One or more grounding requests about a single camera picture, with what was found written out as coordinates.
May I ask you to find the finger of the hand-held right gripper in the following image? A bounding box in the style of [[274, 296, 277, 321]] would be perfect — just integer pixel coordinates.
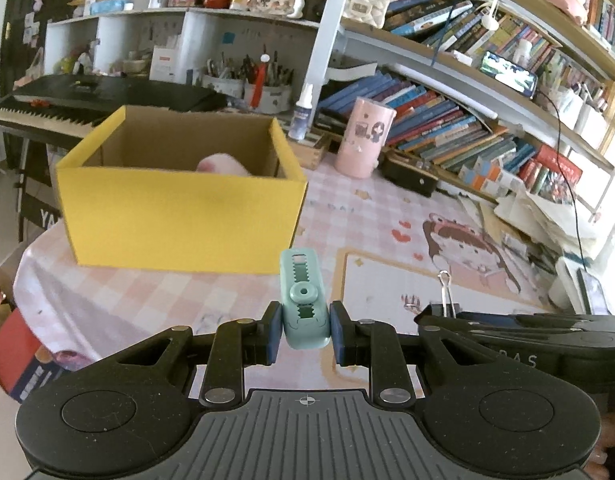
[[414, 310, 615, 333], [457, 327, 615, 350]]

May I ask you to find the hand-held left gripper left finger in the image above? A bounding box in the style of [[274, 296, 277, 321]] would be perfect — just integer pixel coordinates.
[[90, 301, 284, 407]]

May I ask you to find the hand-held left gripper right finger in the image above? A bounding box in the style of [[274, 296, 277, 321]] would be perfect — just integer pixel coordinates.
[[330, 301, 518, 407]]

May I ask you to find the teal plastic clip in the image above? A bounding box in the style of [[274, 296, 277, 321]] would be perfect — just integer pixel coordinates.
[[280, 248, 333, 351]]

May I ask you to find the black binder clip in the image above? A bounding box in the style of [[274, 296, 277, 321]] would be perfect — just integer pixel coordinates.
[[402, 270, 463, 320]]

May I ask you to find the yellow cardboard box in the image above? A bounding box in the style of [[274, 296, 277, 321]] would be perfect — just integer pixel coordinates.
[[56, 105, 309, 276]]

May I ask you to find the pink plush pig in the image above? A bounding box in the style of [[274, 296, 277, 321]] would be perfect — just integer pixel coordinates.
[[196, 153, 252, 177]]

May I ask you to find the pink checked desktop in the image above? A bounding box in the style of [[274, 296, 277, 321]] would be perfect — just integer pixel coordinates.
[[12, 150, 613, 401]]

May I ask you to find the person's right hand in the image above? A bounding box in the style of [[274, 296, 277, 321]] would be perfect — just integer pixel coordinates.
[[585, 405, 615, 480]]

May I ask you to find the white device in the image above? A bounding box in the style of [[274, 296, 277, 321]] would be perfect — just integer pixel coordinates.
[[550, 255, 611, 316]]

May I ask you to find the pile of papers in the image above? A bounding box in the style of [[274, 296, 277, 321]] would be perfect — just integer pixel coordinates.
[[492, 187, 613, 281]]

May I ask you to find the stack of white orange boxes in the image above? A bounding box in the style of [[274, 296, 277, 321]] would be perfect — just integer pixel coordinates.
[[457, 162, 525, 198]]

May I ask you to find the red printed box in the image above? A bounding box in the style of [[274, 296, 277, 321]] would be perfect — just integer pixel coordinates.
[[520, 145, 584, 203]]

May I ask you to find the black case with knobs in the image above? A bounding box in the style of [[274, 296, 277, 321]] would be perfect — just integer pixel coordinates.
[[382, 150, 441, 198]]

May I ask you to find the wooden chessboard box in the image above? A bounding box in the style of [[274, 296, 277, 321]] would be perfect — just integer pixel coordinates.
[[282, 130, 333, 171]]

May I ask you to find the pink cylinder container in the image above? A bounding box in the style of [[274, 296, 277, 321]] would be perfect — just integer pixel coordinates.
[[335, 97, 397, 179]]

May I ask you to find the white spray bottle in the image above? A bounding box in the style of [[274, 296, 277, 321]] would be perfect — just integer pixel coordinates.
[[288, 82, 315, 142]]

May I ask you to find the white pen holder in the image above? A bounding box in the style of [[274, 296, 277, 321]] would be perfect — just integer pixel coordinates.
[[202, 72, 293, 113]]

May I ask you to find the phone with lit screen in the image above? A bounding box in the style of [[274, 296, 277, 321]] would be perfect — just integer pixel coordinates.
[[480, 51, 538, 98]]

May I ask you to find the red white tube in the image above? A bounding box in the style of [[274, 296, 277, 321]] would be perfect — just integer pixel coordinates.
[[250, 52, 270, 108]]

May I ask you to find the black electric keyboard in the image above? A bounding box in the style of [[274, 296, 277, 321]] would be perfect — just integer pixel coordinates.
[[0, 74, 225, 141]]

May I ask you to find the white box red label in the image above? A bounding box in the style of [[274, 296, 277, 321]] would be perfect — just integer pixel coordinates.
[[150, 46, 180, 81]]

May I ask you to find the wooden bookshelf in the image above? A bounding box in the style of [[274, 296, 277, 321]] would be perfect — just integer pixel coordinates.
[[327, 0, 615, 221]]

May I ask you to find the white shelf unit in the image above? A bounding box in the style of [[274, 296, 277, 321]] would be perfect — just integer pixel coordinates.
[[44, 7, 323, 111]]

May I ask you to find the blue tissue pack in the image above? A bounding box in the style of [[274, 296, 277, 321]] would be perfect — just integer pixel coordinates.
[[90, 0, 134, 15]]

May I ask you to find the black cable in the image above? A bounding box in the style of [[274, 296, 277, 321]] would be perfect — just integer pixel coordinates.
[[535, 90, 603, 261]]

